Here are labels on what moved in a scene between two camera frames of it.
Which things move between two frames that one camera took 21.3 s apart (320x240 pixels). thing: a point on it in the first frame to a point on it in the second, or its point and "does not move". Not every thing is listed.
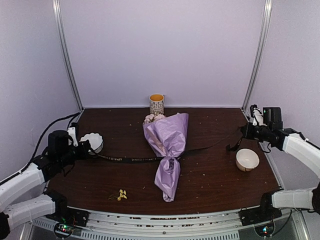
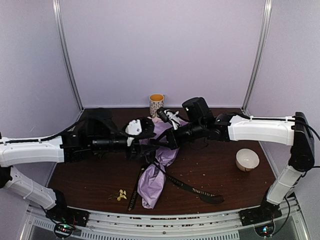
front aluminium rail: [219, 225] does not move
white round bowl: [247, 159] does not move
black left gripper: [84, 150] to [143, 151]
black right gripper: [247, 133] to [167, 133]
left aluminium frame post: [66, 54] does not move
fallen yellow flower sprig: [118, 195] does not move
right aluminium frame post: [264, 36] does not move
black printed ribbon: [222, 145] to [205, 196]
